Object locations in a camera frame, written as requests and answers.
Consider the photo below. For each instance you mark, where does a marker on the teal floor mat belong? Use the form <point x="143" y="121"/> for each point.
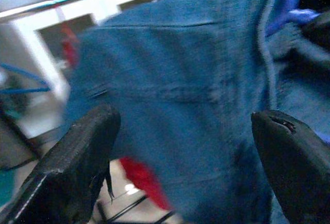
<point x="5" y="188"/>

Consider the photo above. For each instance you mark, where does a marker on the bright blue hanger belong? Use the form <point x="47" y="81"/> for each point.
<point x="25" y="75"/>

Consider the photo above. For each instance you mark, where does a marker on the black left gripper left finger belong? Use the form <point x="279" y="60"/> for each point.
<point x="64" y="172"/>

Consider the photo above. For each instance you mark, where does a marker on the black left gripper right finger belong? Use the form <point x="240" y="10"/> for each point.
<point x="299" y="172"/>

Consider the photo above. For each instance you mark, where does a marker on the blue garment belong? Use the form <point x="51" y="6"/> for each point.
<point x="180" y="79"/>

